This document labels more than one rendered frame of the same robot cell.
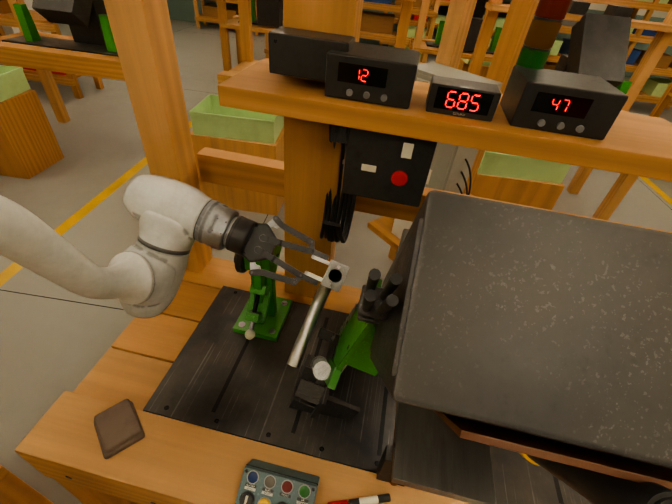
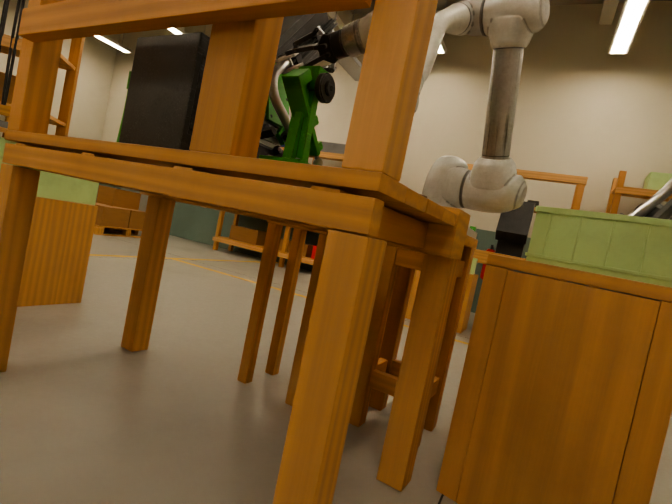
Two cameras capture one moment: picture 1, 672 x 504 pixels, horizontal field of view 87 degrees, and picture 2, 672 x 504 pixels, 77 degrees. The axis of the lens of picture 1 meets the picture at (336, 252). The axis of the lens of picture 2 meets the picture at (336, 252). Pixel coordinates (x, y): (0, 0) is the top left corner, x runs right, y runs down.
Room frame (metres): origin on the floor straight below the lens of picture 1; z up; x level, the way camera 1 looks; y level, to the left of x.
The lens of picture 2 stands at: (1.68, 0.76, 0.76)
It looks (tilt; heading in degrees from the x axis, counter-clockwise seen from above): 3 degrees down; 202
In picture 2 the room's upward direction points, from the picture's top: 12 degrees clockwise
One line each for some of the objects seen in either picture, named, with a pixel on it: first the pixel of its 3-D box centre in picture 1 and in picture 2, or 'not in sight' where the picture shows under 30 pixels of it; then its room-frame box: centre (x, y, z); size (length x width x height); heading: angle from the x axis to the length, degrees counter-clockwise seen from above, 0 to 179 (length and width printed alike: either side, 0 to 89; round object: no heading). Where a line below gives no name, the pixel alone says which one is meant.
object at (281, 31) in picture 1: (311, 55); not in sight; (0.76, 0.09, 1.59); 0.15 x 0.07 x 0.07; 82
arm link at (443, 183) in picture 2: not in sight; (446, 183); (-0.12, 0.46, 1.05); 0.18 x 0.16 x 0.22; 77
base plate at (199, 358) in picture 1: (385, 386); not in sight; (0.50, -0.17, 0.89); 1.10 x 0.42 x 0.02; 82
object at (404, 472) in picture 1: (439, 383); not in sight; (0.39, -0.23, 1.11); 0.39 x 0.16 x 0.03; 172
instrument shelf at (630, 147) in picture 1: (452, 112); not in sight; (0.76, -0.20, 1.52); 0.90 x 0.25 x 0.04; 82
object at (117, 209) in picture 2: not in sight; (112, 210); (-3.42, -5.40, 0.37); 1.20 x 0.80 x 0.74; 5
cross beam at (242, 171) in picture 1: (420, 204); (149, 8); (0.87, -0.22, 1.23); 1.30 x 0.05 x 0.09; 82
